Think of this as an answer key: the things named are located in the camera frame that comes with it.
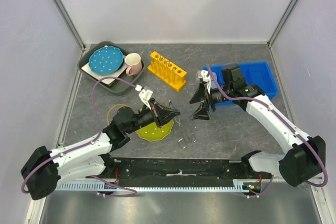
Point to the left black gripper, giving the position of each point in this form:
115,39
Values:
163,116

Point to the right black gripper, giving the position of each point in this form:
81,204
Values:
202,112

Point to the metal crucible tongs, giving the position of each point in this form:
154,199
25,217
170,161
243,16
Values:
186,136

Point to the yellow test tube rack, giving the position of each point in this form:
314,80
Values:
180,74

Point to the white wash bottle red cap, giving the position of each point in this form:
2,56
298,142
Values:
214,77

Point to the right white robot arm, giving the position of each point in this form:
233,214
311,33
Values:
303,158

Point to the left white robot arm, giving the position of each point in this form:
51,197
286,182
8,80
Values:
47,169

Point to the green dotted plate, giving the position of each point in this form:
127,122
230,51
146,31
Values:
153,133

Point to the pink mug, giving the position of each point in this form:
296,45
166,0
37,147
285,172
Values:
134,64

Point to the blue plastic bin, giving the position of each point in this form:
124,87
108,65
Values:
258,73

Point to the blue dotted plate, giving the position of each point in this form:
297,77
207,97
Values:
106,60

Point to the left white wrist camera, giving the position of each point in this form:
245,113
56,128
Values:
145,95

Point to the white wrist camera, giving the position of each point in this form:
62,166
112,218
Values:
206,79
145,95

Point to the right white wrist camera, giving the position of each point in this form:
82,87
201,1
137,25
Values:
206,79

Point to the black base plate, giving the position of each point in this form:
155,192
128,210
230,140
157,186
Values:
180,171

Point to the slotted cable duct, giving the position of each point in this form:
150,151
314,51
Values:
227,186

